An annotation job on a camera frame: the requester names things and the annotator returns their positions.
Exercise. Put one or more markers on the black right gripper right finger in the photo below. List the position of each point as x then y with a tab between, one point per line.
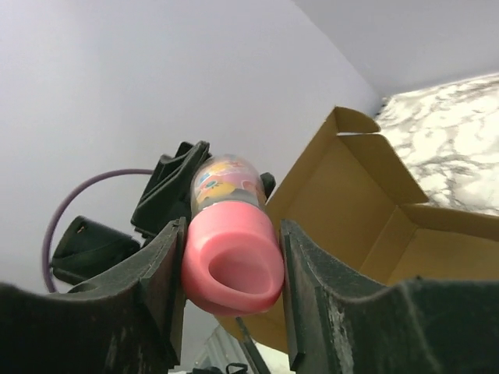
340	321

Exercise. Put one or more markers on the brown cardboard express box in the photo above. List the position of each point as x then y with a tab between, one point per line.
354	198

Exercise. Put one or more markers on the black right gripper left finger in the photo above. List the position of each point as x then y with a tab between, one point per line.
127	319

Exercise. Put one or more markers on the clear bottle pink cap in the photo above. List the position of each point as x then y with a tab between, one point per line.
232	264

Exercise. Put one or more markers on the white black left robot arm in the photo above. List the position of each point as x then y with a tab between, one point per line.
88	249

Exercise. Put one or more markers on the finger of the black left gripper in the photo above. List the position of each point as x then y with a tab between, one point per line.
167	194
267	186

